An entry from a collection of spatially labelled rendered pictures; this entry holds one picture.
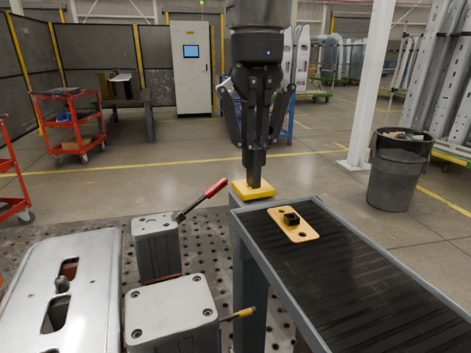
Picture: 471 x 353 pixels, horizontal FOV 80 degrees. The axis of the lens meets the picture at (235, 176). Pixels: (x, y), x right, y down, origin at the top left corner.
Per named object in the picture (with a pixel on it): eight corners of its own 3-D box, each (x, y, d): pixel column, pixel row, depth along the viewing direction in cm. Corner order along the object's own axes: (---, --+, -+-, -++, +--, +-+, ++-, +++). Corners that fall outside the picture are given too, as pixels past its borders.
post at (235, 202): (228, 348, 69) (226, 189, 52) (256, 338, 72) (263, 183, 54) (238, 378, 63) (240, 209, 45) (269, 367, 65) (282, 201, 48)
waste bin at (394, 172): (347, 194, 297) (359, 127, 268) (392, 190, 308) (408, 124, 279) (379, 219, 253) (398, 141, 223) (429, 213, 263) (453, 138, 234)
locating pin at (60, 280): (59, 292, 49) (53, 274, 48) (72, 288, 50) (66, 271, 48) (57, 300, 48) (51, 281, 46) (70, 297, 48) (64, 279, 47)
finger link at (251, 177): (258, 149, 45) (254, 150, 45) (256, 188, 48) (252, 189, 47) (250, 144, 47) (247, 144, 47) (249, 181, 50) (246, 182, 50)
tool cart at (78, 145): (80, 149, 438) (65, 84, 399) (109, 149, 438) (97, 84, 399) (48, 169, 364) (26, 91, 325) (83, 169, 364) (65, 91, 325)
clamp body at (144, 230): (146, 333, 73) (125, 215, 59) (189, 321, 77) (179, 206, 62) (149, 369, 65) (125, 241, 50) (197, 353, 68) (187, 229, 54)
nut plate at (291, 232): (265, 210, 41) (266, 203, 40) (289, 206, 42) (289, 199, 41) (293, 244, 34) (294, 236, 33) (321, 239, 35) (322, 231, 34)
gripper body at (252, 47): (272, 34, 44) (269, 95, 48) (221, 33, 41) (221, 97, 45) (298, 31, 37) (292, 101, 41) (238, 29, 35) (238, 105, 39)
